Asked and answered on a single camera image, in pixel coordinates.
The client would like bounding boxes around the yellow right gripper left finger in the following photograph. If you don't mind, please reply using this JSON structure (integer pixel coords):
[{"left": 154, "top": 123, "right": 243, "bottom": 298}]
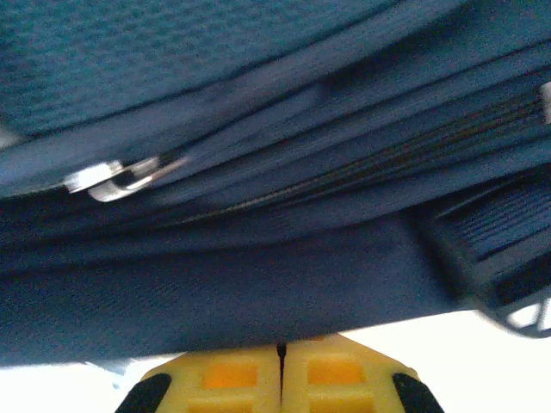
[{"left": 115, "top": 343, "right": 283, "bottom": 413}]

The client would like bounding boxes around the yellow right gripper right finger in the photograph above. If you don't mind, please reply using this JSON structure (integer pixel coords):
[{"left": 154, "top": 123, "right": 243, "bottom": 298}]
[{"left": 282, "top": 335, "right": 444, "bottom": 413}]

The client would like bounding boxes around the navy blue backpack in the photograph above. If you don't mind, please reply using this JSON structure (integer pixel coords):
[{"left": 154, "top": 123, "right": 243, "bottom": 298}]
[{"left": 0, "top": 0, "right": 551, "bottom": 367}]

